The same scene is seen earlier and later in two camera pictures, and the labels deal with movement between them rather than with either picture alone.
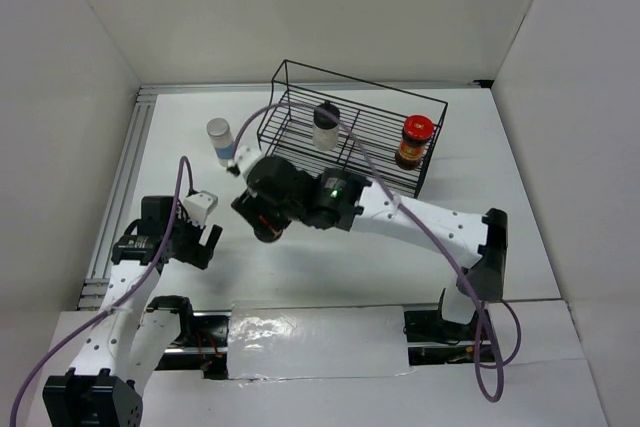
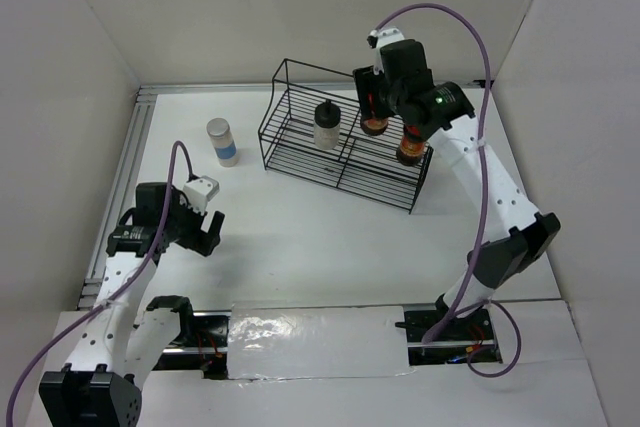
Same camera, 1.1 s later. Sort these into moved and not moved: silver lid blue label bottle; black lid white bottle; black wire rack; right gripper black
Moved: right gripper black
Not moved: black lid white bottle; silver lid blue label bottle; black wire rack
